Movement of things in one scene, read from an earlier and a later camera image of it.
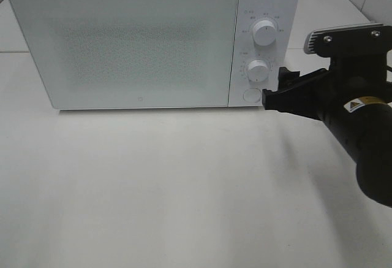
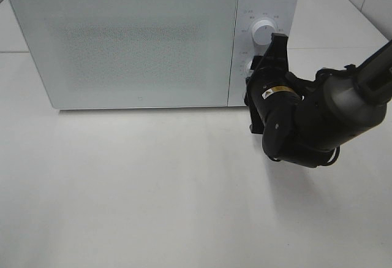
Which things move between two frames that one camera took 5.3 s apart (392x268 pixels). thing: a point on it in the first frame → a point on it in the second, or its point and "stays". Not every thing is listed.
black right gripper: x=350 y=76 → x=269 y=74
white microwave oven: x=135 y=41 stays
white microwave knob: x=264 y=32 stays
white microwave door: x=130 y=48 stays
